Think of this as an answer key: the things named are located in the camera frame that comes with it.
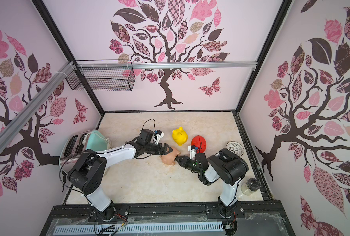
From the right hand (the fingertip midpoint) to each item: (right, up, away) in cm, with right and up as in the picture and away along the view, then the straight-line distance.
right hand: (176, 158), depth 87 cm
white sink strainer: (+40, +5, +8) cm, 41 cm away
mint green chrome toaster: (-56, +10, -8) cm, 58 cm away
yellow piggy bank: (+2, +12, +8) cm, 15 cm away
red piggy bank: (+15, +10, +4) cm, 18 cm away
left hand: (-5, +3, +1) cm, 6 cm away
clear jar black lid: (+37, -12, -14) cm, 42 cm away
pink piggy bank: (-4, +1, -3) cm, 5 cm away
